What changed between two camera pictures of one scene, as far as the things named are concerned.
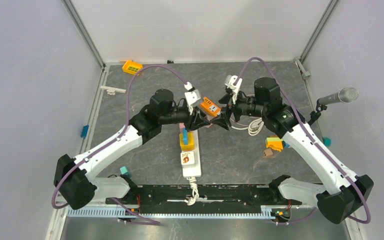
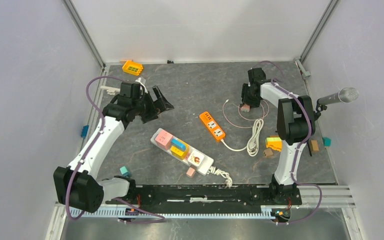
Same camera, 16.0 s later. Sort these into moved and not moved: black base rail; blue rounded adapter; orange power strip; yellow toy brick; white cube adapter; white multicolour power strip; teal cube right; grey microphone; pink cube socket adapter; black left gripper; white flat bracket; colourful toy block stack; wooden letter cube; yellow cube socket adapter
Moved: black left gripper; blue rounded adapter; pink cube socket adapter; white cube adapter; yellow cube socket adapter; orange power strip; white multicolour power strip
Not moved: colourful toy block stack; teal cube right; white flat bracket; wooden letter cube; grey microphone; black base rail; yellow toy brick
